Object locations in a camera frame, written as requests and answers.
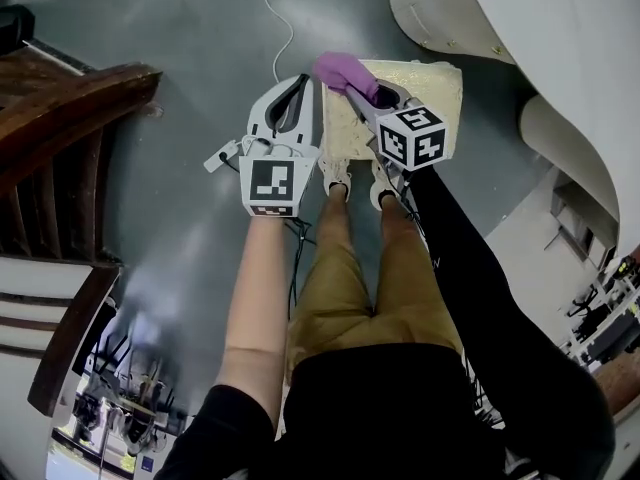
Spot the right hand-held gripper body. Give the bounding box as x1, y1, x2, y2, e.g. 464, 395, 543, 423
364, 98, 448, 173

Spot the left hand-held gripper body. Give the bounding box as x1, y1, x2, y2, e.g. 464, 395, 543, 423
238, 134, 322, 218

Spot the cream upholstered footstool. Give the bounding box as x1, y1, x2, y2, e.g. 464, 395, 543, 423
319, 59, 464, 162

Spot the purple cloth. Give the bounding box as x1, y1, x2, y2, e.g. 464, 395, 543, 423
312, 51, 380, 106

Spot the person's left forearm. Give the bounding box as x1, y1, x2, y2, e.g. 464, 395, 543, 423
218, 215, 290, 369

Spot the person's right forearm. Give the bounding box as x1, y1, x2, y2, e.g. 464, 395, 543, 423
407, 165, 507, 354

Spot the white curved counter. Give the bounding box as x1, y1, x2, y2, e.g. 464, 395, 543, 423
388, 0, 640, 260

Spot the white power strip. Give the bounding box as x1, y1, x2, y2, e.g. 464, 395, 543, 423
203, 139, 239, 174

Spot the person's left white shoe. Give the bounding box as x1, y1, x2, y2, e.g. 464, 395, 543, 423
319, 155, 354, 197

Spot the person's left leg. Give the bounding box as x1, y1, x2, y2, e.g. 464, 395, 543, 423
312, 187, 354, 265

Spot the person's leg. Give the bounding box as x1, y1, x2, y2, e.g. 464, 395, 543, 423
312, 187, 354, 265
380, 195, 427, 265

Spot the person's right leg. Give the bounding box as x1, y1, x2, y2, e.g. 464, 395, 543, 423
380, 195, 427, 265

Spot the grey step shelf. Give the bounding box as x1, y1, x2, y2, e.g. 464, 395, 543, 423
549, 182, 619, 269

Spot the white brown striped bed base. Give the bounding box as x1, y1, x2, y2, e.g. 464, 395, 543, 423
0, 255, 96, 360

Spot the black bin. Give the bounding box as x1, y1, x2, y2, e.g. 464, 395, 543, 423
0, 5, 36, 54

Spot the person's black shirt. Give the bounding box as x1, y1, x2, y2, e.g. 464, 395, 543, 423
154, 342, 616, 480

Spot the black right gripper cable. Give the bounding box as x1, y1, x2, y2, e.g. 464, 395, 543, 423
393, 167, 437, 250

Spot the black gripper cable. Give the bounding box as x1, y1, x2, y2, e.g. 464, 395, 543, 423
284, 216, 317, 310
393, 167, 437, 250

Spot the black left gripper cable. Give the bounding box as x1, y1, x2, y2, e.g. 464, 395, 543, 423
284, 216, 317, 310

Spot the white power cable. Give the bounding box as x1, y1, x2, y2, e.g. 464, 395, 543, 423
258, 0, 296, 85

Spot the brown wooden slatted frame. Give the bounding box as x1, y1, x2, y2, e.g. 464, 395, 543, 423
0, 42, 164, 418

